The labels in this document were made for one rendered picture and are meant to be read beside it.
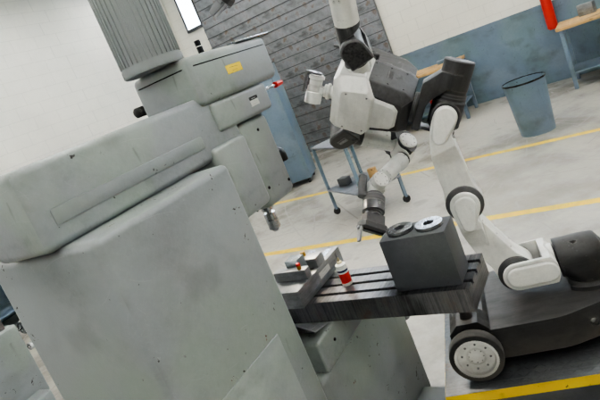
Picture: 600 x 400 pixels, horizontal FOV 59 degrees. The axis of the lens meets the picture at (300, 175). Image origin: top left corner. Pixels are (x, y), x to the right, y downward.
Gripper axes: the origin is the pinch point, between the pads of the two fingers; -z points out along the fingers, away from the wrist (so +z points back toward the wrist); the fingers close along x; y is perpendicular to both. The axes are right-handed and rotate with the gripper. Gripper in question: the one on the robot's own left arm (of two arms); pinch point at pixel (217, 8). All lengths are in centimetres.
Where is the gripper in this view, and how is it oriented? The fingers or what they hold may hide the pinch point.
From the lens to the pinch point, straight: 195.4
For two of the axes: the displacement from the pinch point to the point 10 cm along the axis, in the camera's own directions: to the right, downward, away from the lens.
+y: -7.8, -6.1, -1.1
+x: 0.3, -2.2, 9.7
